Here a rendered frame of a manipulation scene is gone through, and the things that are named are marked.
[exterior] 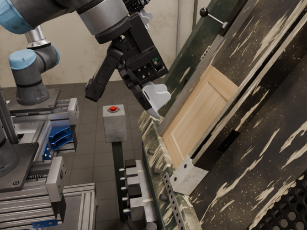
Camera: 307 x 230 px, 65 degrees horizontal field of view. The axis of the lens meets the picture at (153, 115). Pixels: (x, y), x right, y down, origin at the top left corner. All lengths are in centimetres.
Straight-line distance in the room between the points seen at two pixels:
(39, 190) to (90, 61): 333
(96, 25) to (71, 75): 380
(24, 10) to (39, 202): 67
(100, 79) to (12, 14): 17
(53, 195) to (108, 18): 66
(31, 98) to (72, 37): 281
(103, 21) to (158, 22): 360
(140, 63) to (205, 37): 90
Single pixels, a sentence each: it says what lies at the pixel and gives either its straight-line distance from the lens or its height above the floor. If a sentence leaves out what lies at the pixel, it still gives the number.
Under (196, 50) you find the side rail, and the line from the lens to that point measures 131.
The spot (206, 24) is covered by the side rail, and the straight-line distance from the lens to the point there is 129.
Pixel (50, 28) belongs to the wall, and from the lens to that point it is 404.
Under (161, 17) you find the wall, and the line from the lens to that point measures 399.
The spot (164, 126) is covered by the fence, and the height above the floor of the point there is 95.
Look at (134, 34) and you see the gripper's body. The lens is 44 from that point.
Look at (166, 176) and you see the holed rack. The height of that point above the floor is 89.
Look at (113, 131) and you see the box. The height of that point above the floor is 83.
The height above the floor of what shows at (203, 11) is 145.
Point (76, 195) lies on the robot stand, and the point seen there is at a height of 22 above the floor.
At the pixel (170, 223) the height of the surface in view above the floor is 83.
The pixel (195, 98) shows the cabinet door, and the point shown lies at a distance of 106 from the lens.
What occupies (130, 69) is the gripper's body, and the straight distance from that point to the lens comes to 44.
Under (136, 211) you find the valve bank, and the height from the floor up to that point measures 74.
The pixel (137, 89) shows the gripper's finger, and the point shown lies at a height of 140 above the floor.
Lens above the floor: 158
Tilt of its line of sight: 31 degrees down
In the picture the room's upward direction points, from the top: straight up
